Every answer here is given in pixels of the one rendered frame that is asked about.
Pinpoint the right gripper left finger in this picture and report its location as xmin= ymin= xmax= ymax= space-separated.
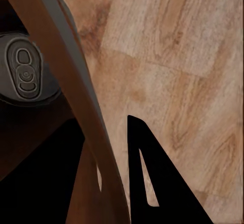
xmin=0 ymin=117 xmax=85 ymax=224

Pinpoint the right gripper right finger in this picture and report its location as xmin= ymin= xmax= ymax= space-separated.
xmin=127 ymin=115 xmax=214 ymax=224

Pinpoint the trash can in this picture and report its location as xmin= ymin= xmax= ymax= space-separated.
xmin=0 ymin=0 xmax=131 ymax=224

